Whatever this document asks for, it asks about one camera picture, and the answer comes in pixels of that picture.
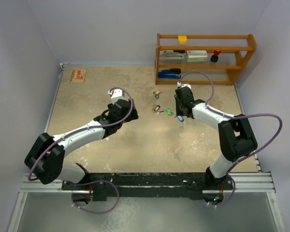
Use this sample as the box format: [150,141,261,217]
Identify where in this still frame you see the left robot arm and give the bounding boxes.
[24,99,138,189]

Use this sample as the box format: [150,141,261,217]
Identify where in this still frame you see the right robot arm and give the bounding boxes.
[174,84,258,189]

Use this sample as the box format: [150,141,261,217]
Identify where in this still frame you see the green key tag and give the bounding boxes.
[167,108,173,116]

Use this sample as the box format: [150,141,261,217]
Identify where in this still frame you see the blue key tag left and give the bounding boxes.
[177,116,184,122]

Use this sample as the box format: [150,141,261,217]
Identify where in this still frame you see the blue stapler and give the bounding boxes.
[158,68,181,79]

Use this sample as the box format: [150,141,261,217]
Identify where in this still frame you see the white staples box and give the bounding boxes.
[186,50,208,62]

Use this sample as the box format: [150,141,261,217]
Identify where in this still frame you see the white stapler on shelf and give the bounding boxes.
[159,50,186,59]

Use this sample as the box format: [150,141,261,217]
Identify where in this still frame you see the red black stamp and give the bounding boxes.
[210,50,221,63]

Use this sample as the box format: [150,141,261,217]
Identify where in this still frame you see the yellow box on shelf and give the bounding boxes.
[177,35,188,44]

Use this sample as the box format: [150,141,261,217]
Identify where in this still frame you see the orange spiral notebook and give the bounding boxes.
[70,69,87,83]

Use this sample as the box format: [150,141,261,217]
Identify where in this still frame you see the wooden shelf rack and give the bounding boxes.
[155,34,257,85]

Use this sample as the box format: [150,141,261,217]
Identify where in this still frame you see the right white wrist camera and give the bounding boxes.
[177,81,191,90]

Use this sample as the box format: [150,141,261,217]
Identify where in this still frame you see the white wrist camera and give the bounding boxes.
[108,88,125,104]
[177,81,191,90]

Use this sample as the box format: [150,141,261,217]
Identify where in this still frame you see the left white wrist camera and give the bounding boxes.
[108,88,125,104]

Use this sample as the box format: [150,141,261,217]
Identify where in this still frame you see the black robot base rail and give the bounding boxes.
[62,173,233,202]

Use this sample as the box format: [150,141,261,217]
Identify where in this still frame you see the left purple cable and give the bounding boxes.
[28,87,135,214]

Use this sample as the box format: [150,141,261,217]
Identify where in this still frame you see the aluminium frame rail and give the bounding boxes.
[19,173,276,193]

